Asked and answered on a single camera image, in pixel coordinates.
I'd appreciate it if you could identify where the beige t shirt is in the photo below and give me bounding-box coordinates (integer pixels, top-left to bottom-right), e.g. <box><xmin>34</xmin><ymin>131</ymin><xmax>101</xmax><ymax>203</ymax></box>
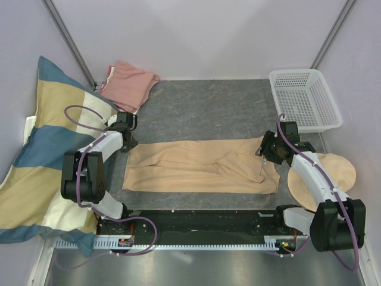
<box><xmin>123</xmin><ymin>138</ymin><xmax>280</xmax><ymax>194</ymax></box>

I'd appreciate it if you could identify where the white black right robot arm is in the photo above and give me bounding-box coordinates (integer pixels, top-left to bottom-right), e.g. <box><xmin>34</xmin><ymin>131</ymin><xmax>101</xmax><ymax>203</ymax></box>
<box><xmin>257</xmin><ymin>122</ymin><xmax>366</xmax><ymax>252</ymax></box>

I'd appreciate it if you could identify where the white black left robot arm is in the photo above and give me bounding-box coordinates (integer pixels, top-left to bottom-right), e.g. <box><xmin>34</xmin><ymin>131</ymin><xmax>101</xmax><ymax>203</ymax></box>
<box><xmin>61</xmin><ymin>111</ymin><xmax>138</xmax><ymax>234</ymax></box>

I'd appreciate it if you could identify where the folded pink t shirt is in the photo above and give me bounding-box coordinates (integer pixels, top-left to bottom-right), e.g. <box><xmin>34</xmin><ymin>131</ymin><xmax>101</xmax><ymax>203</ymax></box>
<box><xmin>99</xmin><ymin>61</ymin><xmax>160</xmax><ymax>114</ymax></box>

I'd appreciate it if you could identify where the blue yellow striped pillow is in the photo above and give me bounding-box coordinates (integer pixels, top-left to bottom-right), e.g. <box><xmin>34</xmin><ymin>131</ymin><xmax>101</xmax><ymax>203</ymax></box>
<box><xmin>1</xmin><ymin>57</ymin><xmax>118</xmax><ymax>257</ymax></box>

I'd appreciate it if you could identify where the white plastic basket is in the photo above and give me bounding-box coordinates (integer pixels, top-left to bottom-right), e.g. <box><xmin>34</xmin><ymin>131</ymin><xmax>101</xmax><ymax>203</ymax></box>
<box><xmin>269</xmin><ymin>69</ymin><xmax>342</xmax><ymax>133</ymax></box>

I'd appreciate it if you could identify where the beige bucket hat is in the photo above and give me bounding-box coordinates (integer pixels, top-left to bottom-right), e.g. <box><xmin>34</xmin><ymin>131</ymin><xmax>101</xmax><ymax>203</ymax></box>
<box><xmin>288</xmin><ymin>153</ymin><xmax>356</xmax><ymax>212</ymax></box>

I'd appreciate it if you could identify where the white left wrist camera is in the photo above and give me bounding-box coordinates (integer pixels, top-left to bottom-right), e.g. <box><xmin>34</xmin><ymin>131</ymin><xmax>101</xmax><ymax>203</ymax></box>
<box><xmin>106</xmin><ymin>114</ymin><xmax>117</xmax><ymax>127</ymax></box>

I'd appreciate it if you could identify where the right aluminium frame post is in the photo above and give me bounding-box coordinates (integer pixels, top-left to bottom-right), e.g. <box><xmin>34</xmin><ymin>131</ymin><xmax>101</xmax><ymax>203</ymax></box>
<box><xmin>310</xmin><ymin>0</ymin><xmax>357</xmax><ymax>69</ymax></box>

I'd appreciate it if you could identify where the aluminium frame post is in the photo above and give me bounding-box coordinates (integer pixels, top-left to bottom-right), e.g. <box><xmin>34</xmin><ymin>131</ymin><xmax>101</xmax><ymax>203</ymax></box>
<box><xmin>41</xmin><ymin>0</ymin><xmax>98</xmax><ymax>91</ymax></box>
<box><xmin>310</xmin><ymin>0</ymin><xmax>357</xmax><ymax>69</ymax></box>

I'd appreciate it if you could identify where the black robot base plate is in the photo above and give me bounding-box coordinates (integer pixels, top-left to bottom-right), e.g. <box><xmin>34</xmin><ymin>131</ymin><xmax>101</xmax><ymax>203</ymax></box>
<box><xmin>96</xmin><ymin>209</ymin><xmax>302</xmax><ymax>244</ymax></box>

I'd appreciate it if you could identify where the grey slotted cable duct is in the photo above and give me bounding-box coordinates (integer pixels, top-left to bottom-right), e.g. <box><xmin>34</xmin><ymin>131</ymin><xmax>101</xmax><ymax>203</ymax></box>
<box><xmin>53</xmin><ymin>235</ymin><xmax>296</xmax><ymax>251</ymax></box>

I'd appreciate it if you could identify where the left aluminium frame post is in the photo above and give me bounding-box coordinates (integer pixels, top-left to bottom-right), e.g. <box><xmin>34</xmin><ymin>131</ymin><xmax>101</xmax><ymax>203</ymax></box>
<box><xmin>41</xmin><ymin>0</ymin><xmax>98</xmax><ymax>91</ymax></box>

